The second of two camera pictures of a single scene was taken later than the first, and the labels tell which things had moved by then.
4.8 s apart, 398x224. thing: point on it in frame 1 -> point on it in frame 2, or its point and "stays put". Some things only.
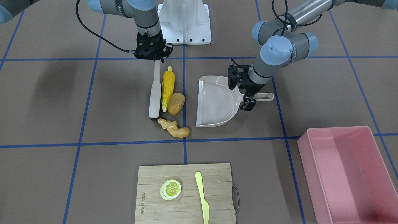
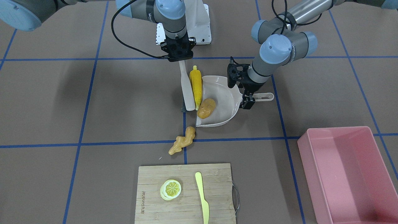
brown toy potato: (176, 102) -> (206, 108)
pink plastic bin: (354, 182) stays put
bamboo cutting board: (216, 182) stays put
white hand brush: (155, 103) -> (187, 88)
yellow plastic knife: (205, 205) stays put
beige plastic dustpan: (217, 104) stays put
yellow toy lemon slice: (170, 189) stays put
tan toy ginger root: (172, 127) -> (181, 142)
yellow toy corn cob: (168, 83) -> (196, 80)
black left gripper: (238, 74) stays put
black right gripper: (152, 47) -> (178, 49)
